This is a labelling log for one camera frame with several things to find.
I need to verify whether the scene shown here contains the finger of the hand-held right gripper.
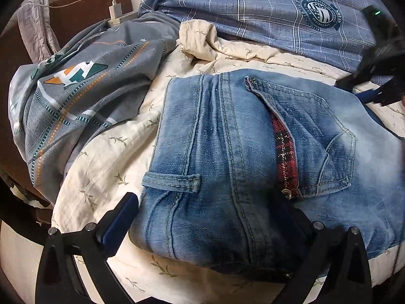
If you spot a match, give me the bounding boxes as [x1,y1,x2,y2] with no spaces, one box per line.
[356,78,405,106]
[335,60,380,89]

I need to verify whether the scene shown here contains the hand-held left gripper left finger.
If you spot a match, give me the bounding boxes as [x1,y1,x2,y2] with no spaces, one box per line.
[35,192,140,304]

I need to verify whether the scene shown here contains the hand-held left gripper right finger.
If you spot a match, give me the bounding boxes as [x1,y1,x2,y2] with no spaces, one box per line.
[272,203,374,304]

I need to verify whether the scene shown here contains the blue denim pants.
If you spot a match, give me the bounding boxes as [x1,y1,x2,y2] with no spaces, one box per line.
[129,69,405,284]

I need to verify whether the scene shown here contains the cream leaf-print quilt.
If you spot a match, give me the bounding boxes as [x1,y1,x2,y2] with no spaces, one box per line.
[51,19,405,304]

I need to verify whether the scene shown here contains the white power strip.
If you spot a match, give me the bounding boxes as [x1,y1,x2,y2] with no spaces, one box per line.
[106,10,140,28]

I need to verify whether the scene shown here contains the grey cloth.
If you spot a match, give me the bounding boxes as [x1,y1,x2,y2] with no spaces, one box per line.
[17,0,61,63]

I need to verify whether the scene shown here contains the brown headboard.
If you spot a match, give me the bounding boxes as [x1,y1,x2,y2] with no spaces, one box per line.
[0,0,133,197]

